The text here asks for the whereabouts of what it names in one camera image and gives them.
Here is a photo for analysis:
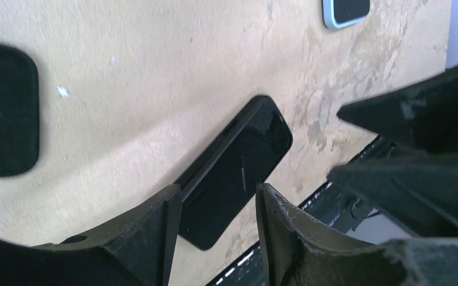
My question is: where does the light blue phone case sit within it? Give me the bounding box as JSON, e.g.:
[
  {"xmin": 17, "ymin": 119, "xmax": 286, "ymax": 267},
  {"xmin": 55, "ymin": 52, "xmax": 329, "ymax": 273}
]
[{"xmin": 322, "ymin": 0, "xmax": 371, "ymax": 30}]

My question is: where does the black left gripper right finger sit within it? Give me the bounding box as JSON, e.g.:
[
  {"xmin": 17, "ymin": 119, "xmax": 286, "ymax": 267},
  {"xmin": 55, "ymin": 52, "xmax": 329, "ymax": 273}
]
[{"xmin": 255, "ymin": 183, "xmax": 458, "ymax": 285}]

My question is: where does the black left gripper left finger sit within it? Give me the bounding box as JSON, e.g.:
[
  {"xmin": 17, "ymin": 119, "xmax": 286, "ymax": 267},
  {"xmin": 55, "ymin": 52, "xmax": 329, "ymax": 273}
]
[{"xmin": 0, "ymin": 185, "xmax": 182, "ymax": 285}]

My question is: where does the black phone case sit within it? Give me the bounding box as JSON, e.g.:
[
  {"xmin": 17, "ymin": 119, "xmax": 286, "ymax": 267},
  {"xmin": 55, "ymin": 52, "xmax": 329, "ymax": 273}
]
[
  {"xmin": 0, "ymin": 45, "xmax": 40, "ymax": 177},
  {"xmin": 174, "ymin": 94, "xmax": 294, "ymax": 252}
]

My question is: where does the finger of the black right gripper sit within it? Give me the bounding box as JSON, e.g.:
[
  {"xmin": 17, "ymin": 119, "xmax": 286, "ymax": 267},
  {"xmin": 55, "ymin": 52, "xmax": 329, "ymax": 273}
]
[
  {"xmin": 327, "ymin": 153, "xmax": 458, "ymax": 237},
  {"xmin": 337, "ymin": 65, "xmax": 458, "ymax": 153}
]

